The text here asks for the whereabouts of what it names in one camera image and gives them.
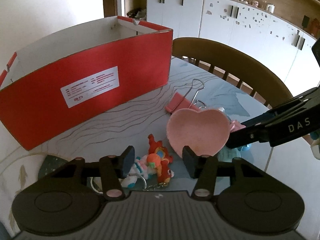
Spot red binder clip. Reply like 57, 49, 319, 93
164, 79, 207, 114

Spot blue gloved right hand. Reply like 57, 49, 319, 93
310, 131, 320, 160

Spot pink blue toy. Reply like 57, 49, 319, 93
227, 117, 252, 152

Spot teal round toy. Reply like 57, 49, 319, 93
217, 147, 241, 163

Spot wooden chair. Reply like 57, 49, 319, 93
172, 37, 293, 107

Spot red figure keychain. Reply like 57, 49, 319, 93
146, 134, 174, 184

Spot pink heart dish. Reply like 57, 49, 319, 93
167, 108, 233, 157

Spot white wall cabinet unit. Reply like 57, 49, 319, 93
125, 0, 320, 98

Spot white plush keychain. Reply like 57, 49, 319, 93
89, 154, 153, 196

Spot red cardboard box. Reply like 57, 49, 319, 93
1, 16, 173, 150

